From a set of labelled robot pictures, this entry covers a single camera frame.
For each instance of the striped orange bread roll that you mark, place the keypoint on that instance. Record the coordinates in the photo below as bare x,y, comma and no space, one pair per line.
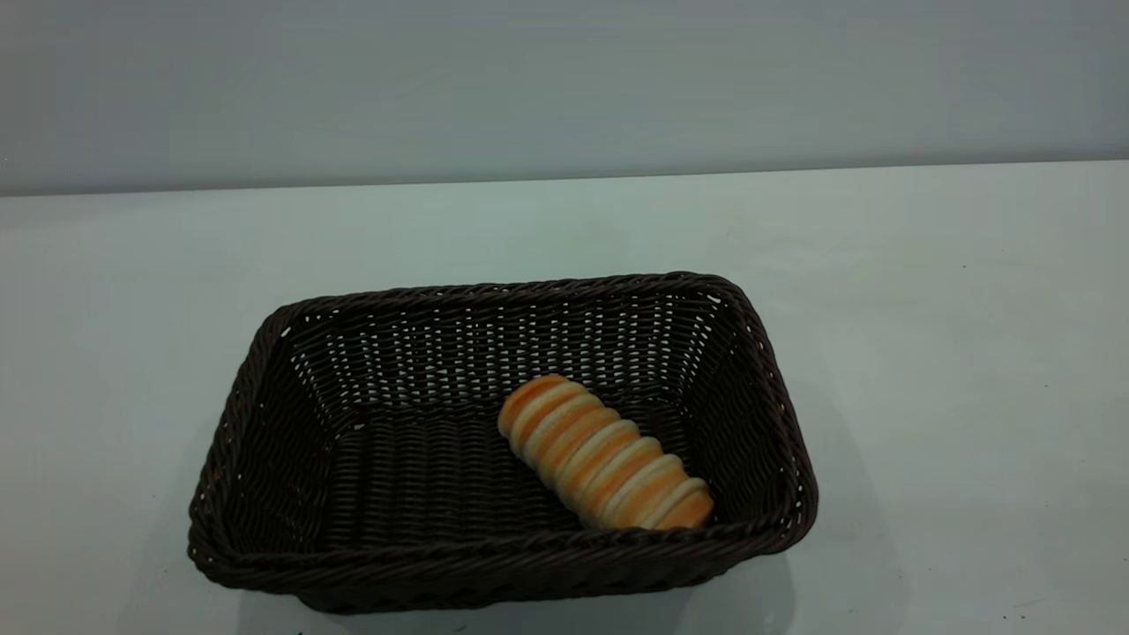
604,454

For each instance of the dark brown woven basket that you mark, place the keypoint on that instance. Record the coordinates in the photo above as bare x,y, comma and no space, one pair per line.
397,476

